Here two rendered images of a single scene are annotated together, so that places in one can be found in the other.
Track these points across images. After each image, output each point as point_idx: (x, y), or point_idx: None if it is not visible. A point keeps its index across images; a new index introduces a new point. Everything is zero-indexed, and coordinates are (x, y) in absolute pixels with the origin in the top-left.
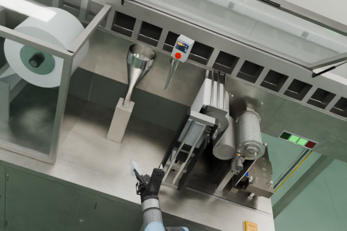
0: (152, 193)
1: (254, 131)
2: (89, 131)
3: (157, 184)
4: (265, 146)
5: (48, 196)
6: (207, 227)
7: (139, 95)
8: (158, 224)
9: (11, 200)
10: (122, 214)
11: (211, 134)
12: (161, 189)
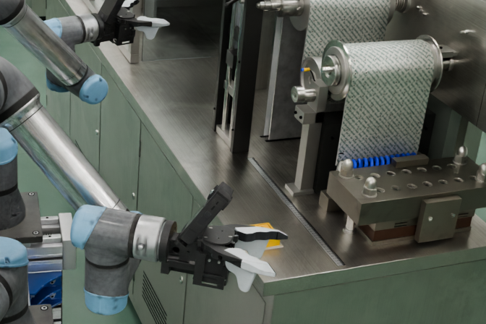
0: (101, 16)
1: (370, 43)
2: None
3: (111, 3)
4: (479, 170)
5: (117, 127)
6: (200, 197)
7: None
8: (55, 20)
9: (101, 143)
10: (155, 171)
11: None
12: (210, 138)
